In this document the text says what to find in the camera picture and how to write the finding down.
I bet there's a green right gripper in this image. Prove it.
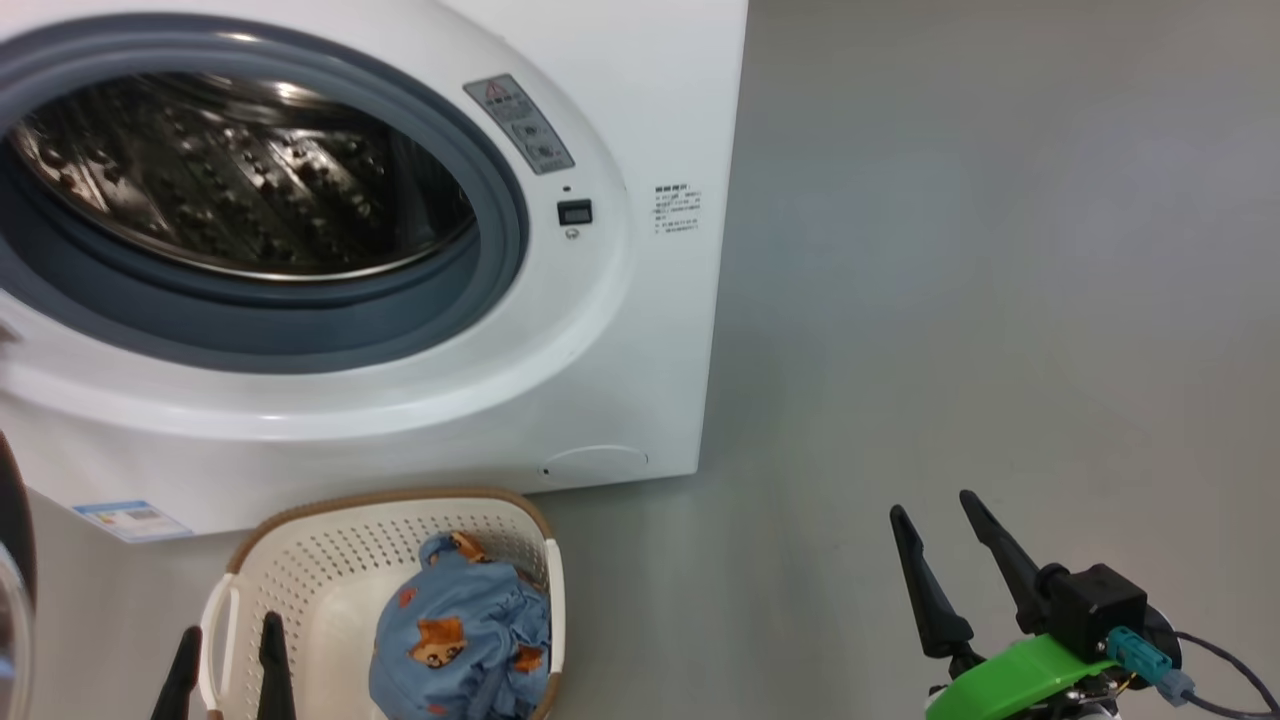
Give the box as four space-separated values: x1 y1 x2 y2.
889 490 1123 720

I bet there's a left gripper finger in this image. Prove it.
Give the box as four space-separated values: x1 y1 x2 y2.
150 625 205 720
256 612 297 720

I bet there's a round glass washing machine door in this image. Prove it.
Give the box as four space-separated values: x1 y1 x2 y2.
0 430 39 720

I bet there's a blue bear print garment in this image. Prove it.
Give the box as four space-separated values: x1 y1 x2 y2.
368 532 554 720

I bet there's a cream perforated laundry basket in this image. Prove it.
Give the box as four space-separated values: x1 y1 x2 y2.
198 488 567 720

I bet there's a white front-load washing machine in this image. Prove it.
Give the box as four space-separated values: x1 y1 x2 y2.
0 0 749 543

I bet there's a black cable with teal connector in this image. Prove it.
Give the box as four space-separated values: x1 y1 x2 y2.
1105 626 1280 720

